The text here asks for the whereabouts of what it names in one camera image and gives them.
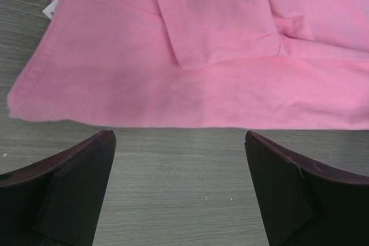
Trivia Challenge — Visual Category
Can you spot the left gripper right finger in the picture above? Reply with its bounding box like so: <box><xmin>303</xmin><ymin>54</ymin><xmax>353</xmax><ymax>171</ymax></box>
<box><xmin>245</xmin><ymin>131</ymin><xmax>368</xmax><ymax>245</ymax></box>

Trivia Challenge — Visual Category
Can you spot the pink t shirt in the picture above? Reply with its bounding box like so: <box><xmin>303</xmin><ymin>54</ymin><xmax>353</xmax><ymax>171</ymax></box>
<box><xmin>7</xmin><ymin>0</ymin><xmax>368</xmax><ymax>130</ymax></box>

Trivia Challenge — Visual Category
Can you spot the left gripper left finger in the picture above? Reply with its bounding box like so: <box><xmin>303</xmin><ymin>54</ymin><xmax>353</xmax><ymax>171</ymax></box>
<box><xmin>1</xmin><ymin>130</ymin><xmax>116</xmax><ymax>245</ymax></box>

